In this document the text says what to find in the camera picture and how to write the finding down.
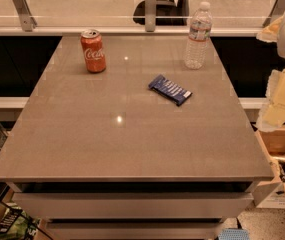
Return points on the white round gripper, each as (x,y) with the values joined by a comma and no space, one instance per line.
(273,113)

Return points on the upper grey drawer front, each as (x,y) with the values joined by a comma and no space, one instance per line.
(133,205)

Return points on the black office chair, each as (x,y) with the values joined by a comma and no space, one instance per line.
(168,13)

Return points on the grey drawer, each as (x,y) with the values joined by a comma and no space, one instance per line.
(134,231)
(133,205)

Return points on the lower grey drawer front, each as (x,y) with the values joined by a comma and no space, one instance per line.
(134,231)

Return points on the glass railing panel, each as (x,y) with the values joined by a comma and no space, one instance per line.
(80,13)

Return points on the blue mesh basket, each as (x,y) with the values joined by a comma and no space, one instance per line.
(233,234)

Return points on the clear plastic water bottle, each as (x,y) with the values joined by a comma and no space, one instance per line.
(198,37)

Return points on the red Coca-Cola can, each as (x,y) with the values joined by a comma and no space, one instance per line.
(92,45)

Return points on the cardboard box with items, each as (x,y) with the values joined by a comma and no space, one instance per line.
(271,194)

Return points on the blue RXBAR wrapper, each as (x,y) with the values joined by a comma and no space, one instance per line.
(170,90)

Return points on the middle metal railing post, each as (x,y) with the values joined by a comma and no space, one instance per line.
(150,15)

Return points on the left metal railing post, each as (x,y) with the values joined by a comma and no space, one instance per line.
(27,21)

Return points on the green snack bag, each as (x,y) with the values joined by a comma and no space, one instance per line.
(16,224)

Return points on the metal railing post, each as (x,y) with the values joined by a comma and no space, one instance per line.
(150,15)
(27,21)
(277,11)

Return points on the right metal railing post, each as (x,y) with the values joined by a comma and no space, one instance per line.
(277,11)

